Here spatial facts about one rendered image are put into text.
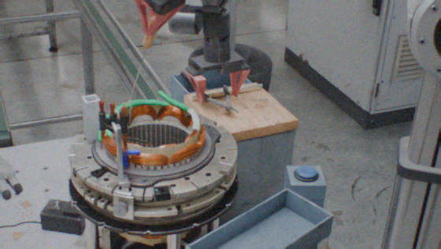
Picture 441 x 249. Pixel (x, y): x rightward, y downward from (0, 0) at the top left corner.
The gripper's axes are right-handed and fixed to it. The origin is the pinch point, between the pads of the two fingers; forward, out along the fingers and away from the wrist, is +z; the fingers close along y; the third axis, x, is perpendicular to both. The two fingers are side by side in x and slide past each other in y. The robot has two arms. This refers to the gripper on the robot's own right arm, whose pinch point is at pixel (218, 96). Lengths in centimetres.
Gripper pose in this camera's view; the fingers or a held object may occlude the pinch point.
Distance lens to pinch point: 144.3
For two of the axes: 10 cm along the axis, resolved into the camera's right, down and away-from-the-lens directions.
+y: -9.0, 2.2, -3.8
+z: 0.2, 8.9, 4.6
